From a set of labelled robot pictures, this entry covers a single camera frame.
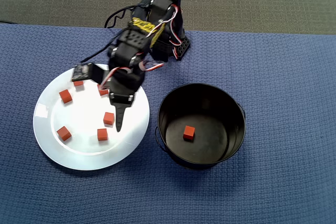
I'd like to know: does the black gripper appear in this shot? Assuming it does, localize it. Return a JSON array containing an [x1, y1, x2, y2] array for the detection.
[[109, 66, 145, 133]]

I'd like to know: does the round white plate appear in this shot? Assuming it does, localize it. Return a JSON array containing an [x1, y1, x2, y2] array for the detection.
[[33, 63, 151, 172]]

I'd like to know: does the black metal bucket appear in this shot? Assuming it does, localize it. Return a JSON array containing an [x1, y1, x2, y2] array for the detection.
[[154, 83, 247, 170]]

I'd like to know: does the blue woven table cloth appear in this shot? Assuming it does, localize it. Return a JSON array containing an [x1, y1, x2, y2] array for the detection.
[[0, 23, 336, 224]]

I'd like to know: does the red white servo wire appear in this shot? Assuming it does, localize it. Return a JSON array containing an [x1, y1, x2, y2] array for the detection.
[[101, 60, 165, 90]]

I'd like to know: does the small wrist camera board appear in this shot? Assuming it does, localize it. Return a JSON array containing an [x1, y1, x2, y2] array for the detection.
[[71, 62, 110, 84]]

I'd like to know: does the black camera cable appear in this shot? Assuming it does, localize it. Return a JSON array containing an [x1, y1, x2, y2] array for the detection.
[[80, 31, 125, 65]]

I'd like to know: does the thick black cable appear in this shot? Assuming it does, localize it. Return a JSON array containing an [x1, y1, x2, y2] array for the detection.
[[104, 5, 140, 29]]

